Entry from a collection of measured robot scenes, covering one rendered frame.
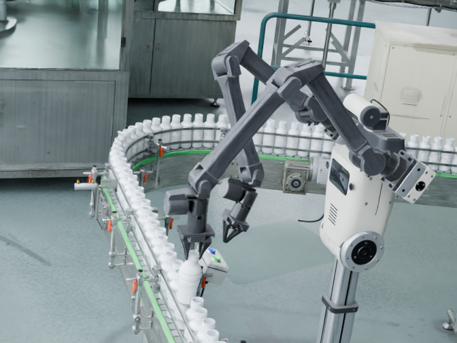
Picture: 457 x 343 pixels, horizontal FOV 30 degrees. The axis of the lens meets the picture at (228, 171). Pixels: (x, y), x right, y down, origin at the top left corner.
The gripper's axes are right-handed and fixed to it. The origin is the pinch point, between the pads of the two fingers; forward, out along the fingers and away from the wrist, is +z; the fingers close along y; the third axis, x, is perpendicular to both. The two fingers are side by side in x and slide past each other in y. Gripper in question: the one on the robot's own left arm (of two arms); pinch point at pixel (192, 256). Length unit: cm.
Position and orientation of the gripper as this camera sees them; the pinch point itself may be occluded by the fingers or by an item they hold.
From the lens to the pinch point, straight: 256.8
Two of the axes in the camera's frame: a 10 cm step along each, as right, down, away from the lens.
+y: 9.5, -0.2, 3.2
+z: -1.1, 9.2, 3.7
